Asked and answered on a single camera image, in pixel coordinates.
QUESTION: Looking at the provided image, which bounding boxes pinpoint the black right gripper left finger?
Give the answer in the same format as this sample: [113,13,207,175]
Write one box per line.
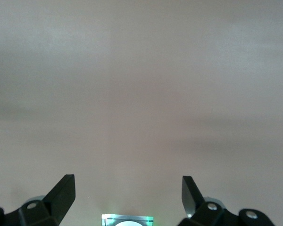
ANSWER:
[0,174,75,226]

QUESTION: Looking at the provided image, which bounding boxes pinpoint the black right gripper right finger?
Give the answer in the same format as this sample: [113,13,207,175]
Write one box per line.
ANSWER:
[178,176,275,226]

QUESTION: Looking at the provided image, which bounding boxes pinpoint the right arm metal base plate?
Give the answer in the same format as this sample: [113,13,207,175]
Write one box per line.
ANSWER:
[101,213,155,226]

